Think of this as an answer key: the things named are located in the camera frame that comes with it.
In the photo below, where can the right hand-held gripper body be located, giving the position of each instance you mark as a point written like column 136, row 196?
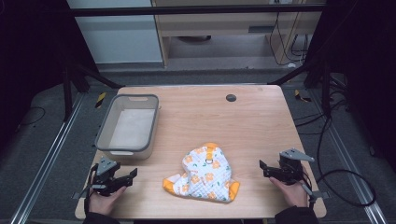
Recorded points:
column 289, row 169

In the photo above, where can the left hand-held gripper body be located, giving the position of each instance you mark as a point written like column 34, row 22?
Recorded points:
column 106, row 174

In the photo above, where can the person's right hand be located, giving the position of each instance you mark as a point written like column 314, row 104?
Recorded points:
column 291, row 193

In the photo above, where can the person's left hand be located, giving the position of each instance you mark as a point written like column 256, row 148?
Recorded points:
column 104, row 202

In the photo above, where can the grey plastic basket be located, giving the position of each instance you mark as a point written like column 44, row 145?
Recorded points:
column 130, row 127

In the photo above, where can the white orange floral pet garment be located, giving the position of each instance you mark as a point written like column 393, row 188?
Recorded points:
column 205, row 174

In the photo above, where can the yellow black striped tape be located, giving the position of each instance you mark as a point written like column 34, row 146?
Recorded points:
column 301, row 96
column 100, row 100

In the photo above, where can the black metal stand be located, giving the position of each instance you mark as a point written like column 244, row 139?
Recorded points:
column 67, row 93
column 326, row 90

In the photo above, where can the black curtain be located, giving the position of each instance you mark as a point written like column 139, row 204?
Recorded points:
column 31, row 46
column 364, row 62

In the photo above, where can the white cabinet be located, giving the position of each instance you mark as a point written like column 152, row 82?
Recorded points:
column 118, row 34

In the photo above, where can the light wooden shelf unit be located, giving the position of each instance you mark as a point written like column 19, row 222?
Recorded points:
column 218, row 25

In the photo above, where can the black horizontal bar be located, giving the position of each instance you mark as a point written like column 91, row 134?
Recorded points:
column 186, row 10

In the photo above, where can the aluminium floor rail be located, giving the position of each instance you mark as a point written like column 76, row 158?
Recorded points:
column 46, row 161
column 351, row 165

